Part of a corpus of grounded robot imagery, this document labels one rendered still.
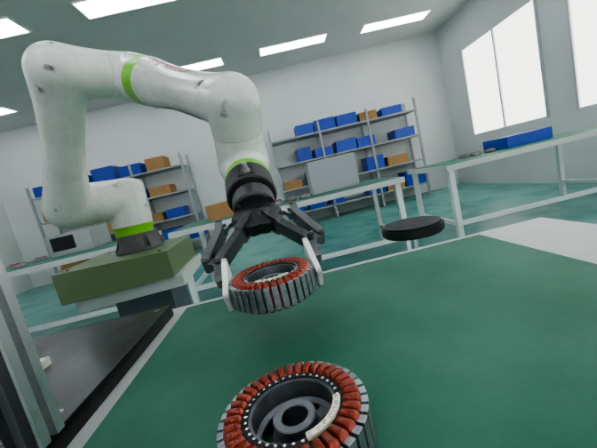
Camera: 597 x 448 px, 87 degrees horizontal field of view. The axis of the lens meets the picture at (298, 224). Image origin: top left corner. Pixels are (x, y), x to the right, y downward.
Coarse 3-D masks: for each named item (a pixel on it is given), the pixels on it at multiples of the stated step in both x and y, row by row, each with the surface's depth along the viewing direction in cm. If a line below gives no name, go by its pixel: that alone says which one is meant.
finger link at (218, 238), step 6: (216, 222) 50; (216, 228) 49; (222, 228) 49; (216, 234) 48; (222, 234) 49; (210, 240) 47; (216, 240) 47; (222, 240) 49; (210, 246) 46; (216, 246) 47; (204, 252) 45; (210, 252) 45; (216, 252) 47; (204, 258) 44; (210, 258) 44
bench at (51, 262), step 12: (84, 252) 286; (96, 252) 277; (36, 264) 285; (48, 264) 276; (60, 264) 276; (12, 276) 275; (96, 312) 288; (108, 312) 288; (48, 324) 287; (60, 324) 287
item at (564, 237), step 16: (512, 224) 66; (528, 224) 64; (544, 224) 61; (560, 224) 59; (576, 224) 57; (592, 224) 55; (448, 240) 66; (512, 240) 57; (528, 240) 55; (544, 240) 53; (560, 240) 51; (576, 240) 50; (592, 240) 48; (384, 256) 65; (576, 256) 44; (592, 256) 43; (192, 304) 64; (176, 320) 57; (160, 336) 51; (144, 352) 47; (128, 384) 39; (112, 400) 36; (96, 416) 34; (80, 432) 32
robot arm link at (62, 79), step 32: (32, 64) 66; (64, 64) 68; (96, 64) 73; (32, 96) 71; (64, 96) 71; (96, 96) 77; (64, 128) 76; (64, 160) 81; (64, 192) 86; (96, 192) 96; (64, 224) 92
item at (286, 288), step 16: (240, 272) 42; (256, 272) 43; (272, 272) 44; (288, 272) 43; (304, 272) 38; (240, 288) 37; (256, 288) 36; (272, 288) 35; (288, 288) 36; (304, 288) 37; (240, 304) 37; (256, 304) 36; (272, 304) 35; (288, 304) 36
